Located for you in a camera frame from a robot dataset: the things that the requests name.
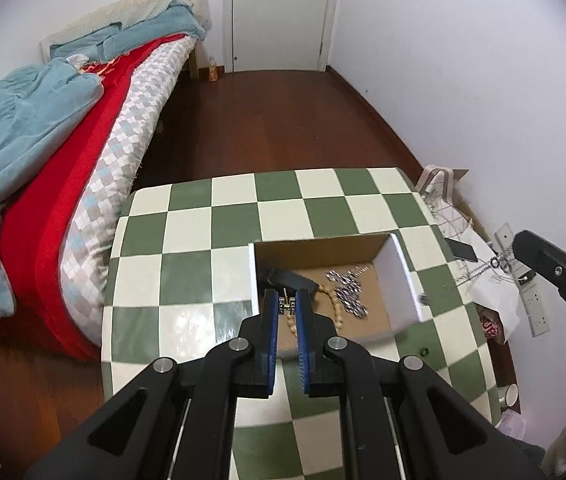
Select wooden bead bracelet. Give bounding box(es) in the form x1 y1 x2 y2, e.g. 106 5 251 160
282 283 345 337

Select silver chain bracelet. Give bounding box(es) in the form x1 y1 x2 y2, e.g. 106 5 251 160
325 264 372 319

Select small silver earring studs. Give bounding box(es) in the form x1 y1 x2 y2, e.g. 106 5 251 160
278 297 296 315

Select black smart band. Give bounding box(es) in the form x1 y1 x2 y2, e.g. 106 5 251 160
259 268 319 295

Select black charger plug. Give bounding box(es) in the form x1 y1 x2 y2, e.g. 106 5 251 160
517 270 536 286

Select white patterned cloth pile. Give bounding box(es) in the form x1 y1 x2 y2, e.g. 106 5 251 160
416 165 520 344

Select white red plastic bag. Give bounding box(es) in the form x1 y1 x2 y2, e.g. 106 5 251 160
478 307 505 344

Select white cup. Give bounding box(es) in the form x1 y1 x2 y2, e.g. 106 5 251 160
498 384 519 411

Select white cardboard box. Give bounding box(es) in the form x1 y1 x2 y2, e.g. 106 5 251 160
249 232 425 359

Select green white checkered tablecloth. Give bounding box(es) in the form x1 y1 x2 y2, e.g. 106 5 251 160
99 167 504 480

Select checkered mattress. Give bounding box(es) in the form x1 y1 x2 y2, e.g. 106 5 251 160
59 35 196 346

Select red bed sheet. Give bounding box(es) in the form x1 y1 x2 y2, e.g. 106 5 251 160
0 36 172 362

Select blue blanket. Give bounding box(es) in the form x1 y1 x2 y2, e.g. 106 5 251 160
0 0 206 318

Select orange bottle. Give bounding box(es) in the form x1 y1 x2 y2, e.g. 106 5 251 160
208 56 219 82

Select white door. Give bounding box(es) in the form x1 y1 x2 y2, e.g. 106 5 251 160
222 0 338 73

